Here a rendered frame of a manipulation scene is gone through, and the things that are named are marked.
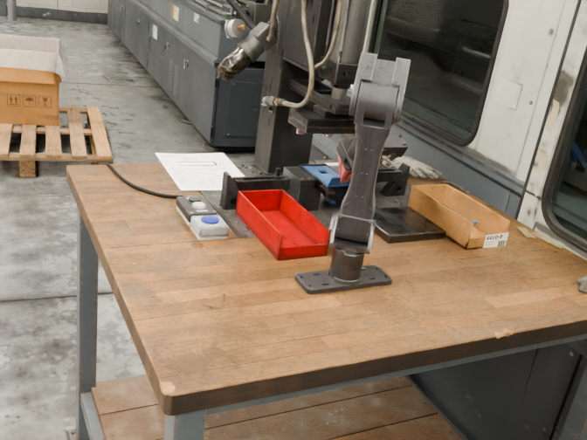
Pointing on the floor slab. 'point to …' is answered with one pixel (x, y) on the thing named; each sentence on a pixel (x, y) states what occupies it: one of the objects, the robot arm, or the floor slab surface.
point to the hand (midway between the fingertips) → (343, 179)
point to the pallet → (99, 142)
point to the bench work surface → (297, 324)
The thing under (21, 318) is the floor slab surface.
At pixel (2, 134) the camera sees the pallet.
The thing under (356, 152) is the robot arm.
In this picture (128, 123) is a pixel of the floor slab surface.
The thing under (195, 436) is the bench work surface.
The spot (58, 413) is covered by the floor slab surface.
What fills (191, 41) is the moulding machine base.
